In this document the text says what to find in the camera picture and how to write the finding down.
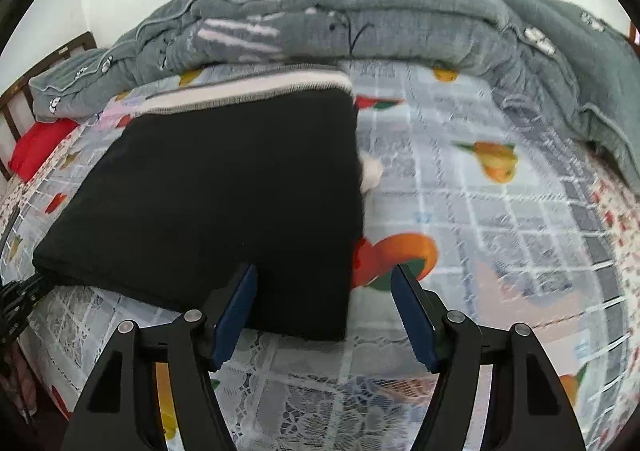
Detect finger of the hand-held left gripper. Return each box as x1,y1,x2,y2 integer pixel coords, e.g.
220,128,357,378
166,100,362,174
0,273,53,347

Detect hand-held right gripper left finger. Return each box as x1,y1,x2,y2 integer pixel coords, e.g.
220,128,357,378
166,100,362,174
60,262,259,451

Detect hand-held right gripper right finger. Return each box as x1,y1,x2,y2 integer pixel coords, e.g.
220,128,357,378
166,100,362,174
390,265,586,451

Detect black pants with white stripe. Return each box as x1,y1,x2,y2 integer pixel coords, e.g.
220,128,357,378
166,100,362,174
32,68,386,343

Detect fruit printed grid blanket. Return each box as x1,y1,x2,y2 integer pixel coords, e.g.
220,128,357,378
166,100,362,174
0,58,633,451

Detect red pillow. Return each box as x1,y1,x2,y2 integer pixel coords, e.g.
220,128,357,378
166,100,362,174
9,118,81,182

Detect floral bedsheet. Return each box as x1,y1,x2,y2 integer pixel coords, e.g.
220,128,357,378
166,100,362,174
585,151,640,432

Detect wooden headboard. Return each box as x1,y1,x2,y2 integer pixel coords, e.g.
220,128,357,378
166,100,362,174
0,31,98,182

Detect grey quilt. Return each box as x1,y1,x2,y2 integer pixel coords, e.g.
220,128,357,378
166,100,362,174
27,0,640,187

